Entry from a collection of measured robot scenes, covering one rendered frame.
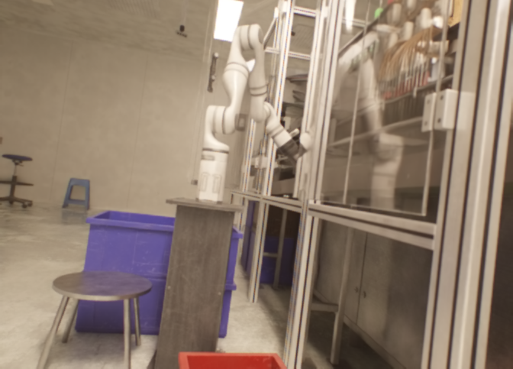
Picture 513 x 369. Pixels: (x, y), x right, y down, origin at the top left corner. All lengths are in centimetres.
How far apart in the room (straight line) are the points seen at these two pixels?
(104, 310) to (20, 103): 583
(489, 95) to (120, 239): 131
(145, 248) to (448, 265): 117
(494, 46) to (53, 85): 679
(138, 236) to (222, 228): 45
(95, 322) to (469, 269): 135
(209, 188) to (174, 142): 537
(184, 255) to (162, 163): 540
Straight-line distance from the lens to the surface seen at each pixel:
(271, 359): 127
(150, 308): 161
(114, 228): 156
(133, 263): 158
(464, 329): 62
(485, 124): 62
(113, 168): 669
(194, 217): 121
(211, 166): 125
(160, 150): 660
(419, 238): 70
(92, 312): 164
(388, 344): 145
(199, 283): 124
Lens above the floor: 61
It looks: 2 degrees up
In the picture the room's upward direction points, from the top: 7 degrees clockwise
